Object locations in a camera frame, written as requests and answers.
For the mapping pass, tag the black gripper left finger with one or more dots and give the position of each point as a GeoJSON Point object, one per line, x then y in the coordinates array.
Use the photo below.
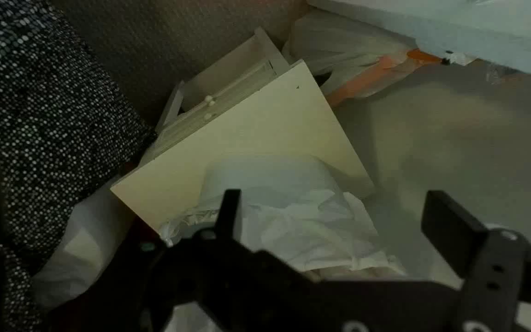
{"type": "Point", "coordinates": [229, 214]}

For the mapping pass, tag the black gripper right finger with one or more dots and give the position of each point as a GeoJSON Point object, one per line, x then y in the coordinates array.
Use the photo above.
{"type": "Point", "coordinates": [461, 240]}

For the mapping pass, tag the cream open drawer box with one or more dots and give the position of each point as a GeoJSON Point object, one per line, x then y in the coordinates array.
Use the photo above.
{"type": "Point", "coordinates": [234, 61]}

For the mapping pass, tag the white crumpled cloth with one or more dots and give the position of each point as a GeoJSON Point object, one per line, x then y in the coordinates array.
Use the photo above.
{"type": "Point", "coordinates": [313, 227]}

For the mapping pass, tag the cream white nightstand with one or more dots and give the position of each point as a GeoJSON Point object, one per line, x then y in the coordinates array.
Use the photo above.
{"type": "Point", "coordinates": [271, 134]}

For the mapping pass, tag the white plastic bag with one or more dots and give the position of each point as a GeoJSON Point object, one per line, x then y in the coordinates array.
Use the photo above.
{"type": "Point", "coordinates": [87, 245]}

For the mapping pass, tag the orange plastic item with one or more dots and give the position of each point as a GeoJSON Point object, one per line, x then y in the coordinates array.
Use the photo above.
{"type": "Point", "coordinates": [369, 74]}

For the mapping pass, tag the clear plastic bag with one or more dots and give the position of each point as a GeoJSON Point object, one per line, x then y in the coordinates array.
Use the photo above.
{"type": "Point", "coordinates": [332, 42]}

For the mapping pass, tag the black white dotted bedspread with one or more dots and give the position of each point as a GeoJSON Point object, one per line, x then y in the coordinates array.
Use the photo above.
{"type": "Point", "coordinates": [50, 110]}

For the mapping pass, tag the white cabinet panel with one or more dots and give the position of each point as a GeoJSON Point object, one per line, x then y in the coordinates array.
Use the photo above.
{"type": "Point", "coordinates": [461, 27]}

